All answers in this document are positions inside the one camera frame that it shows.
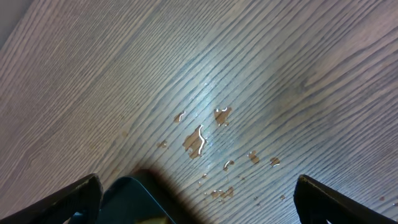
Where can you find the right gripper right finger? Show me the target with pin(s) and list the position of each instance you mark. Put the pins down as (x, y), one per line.
(317, 203)

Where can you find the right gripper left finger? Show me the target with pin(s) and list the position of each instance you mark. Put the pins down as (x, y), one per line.
(78, 202)

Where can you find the yellow green sponge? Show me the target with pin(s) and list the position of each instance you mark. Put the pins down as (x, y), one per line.
(155, 220)

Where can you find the black plastic tray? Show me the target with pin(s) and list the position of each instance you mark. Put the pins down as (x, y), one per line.
(137, 197)

